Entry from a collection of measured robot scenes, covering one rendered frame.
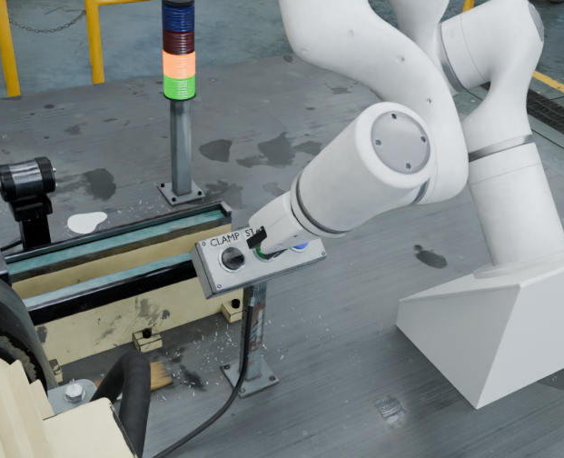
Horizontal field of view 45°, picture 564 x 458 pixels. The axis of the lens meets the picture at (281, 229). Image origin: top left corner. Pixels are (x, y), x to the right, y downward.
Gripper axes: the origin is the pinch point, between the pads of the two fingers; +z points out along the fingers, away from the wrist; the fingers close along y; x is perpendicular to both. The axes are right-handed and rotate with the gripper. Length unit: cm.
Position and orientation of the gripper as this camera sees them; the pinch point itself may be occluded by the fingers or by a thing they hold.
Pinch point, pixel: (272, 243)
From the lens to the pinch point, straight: 88.5
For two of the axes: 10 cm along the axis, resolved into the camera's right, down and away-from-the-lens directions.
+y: -8.6, 2.5, -4.5
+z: -3.7, 3.0, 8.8
